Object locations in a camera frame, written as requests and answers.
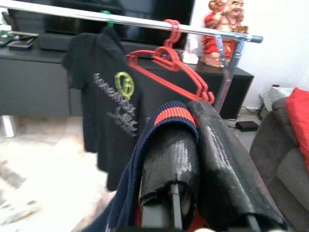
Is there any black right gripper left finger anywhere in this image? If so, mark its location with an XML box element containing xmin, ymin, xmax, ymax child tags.
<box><xmin>139</xmin><ymin>131</ymin><xmax>201</xmax><ymax>219</ymax></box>

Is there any black power adapter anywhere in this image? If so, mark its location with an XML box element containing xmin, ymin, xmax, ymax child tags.
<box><xmin>235</xmin><ymin>120</ymin><xmax>258</xmax><ymax>132</ymax></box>

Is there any green plastic hanger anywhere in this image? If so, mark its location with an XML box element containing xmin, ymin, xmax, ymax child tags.
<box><xmin>99</xmin><ymin>9</ymin><xmax>116</xmax><ymax>28</ymax></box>

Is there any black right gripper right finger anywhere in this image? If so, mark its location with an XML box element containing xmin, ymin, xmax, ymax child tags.
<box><xmin>187</xmin><ymin>100</ymin><xmax>288</xmax><ymax>230</ymax></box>

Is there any navy garment red trim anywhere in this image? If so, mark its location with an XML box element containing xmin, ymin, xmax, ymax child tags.
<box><xmin>82</xmin><ymin>100</ymin><xmax>202</xmax><ymax>232</ymax></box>

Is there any black tv console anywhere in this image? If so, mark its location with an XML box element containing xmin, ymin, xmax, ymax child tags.
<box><xmin>0</xmin><ymin>36</ymin><xmax>255</xmax><ymax>120</ymax></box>

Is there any red cushion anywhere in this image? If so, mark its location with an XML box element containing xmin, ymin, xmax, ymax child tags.
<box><xmin>285</xmin><ymin>87</ymin><xmax>309</xmax><ymax>171</ymax></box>

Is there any red gold buddha statue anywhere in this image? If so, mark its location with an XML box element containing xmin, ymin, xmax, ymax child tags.
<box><xmin>201</xmin><ymin>0</ymin><xmax>251</xmax><ymax>69</ymax></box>

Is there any black television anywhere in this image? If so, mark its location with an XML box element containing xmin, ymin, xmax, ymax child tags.
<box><xmin>8</xmin><ymin>0</ymin><xmax>196</xmax><ymax>48</ymax></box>

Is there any grey fabric sofa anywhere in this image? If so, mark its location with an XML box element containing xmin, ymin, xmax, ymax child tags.
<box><xmin>249</xmin><ymin>96</ymin><xmax>309</xmax><ymax>232</ymax></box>

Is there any silver metal clothes rack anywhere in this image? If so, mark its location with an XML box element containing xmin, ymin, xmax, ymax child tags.
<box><xmin>0</xmin><ymin>0</ymin><xmax>264</xmax><ymax>113</ymax></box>

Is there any side table lace cloth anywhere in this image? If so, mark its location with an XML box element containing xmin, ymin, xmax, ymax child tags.
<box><xmin>259</xmin><ymin>86</ymin><xmax>294</xmax><ymax>114</ymax></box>

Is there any red plastic hanger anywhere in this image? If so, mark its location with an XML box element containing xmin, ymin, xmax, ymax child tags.
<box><xmin>130</xmin><ymin>20</ymin><xmax>216</xmax><ymax>105</ymax></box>
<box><xmin>125</xmin><ymin>19</ymin><xmax>211</xmax><ymax>102</ymax></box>

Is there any black printed t-shirt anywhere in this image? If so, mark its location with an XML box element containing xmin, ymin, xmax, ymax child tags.
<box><xmin>62</xmin><ymin>30</ymin><xmax>145</xmax><ymax>191</ymax></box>

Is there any black tray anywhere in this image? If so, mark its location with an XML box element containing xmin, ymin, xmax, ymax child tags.
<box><xmin>7</xmin><ymin>38</ymin><xmax>34</xmax><ymax>51</ymax></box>

